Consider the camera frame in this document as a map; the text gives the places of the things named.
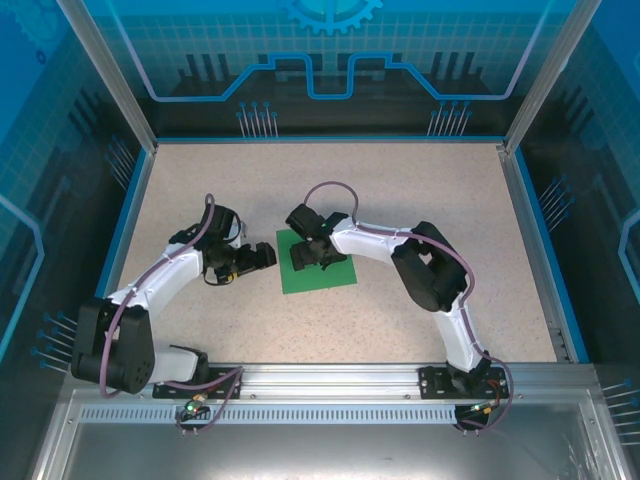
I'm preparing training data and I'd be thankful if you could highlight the green cloth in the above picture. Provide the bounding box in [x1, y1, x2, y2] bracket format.
[275, 228, 358, 295]

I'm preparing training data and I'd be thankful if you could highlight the aluminium mounting rail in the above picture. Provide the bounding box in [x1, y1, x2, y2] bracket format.
[67, 363, 599, 401]

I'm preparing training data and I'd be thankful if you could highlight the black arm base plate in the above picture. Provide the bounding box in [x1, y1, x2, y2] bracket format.
[152, 366, 245, 400]
[418, 364, 506, 400]

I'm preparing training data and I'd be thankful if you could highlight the slotted aluminium cable duct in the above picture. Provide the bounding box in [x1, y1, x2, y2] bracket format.
[79, 405, 481, 424]

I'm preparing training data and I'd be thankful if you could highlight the aluminium side rail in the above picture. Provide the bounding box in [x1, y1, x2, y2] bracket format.
[497, 143, 574, 362]

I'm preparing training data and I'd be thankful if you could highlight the aluminium frame post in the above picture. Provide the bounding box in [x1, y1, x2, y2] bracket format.
[502, 0, 601, 154]
[54, 0, 160, 154]

